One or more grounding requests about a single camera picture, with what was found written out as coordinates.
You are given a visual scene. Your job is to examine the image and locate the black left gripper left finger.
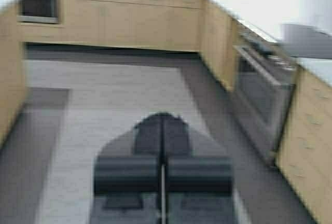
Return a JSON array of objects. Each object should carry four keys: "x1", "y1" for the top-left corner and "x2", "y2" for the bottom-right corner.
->
[{"x1": 89, "y1": 113, "x2": 162, "y2": 223}]

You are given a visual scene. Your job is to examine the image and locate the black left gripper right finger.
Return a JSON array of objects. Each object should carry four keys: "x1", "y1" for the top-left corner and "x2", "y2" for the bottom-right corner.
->
[{"x1": 163, "y1": 115, "x2": 236, "y2": 223}]

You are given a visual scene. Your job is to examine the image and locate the stainless steel dishwasher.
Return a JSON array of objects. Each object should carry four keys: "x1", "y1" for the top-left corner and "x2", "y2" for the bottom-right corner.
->
[{"x1": 0, "y1": 0, "x2": 59, "y2": 24}]

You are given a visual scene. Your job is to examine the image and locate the stainless steel oven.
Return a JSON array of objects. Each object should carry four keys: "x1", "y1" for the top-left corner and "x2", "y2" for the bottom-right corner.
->
[{"x1": 231, "y1": 23, "x2": 297, "y2": 166}]

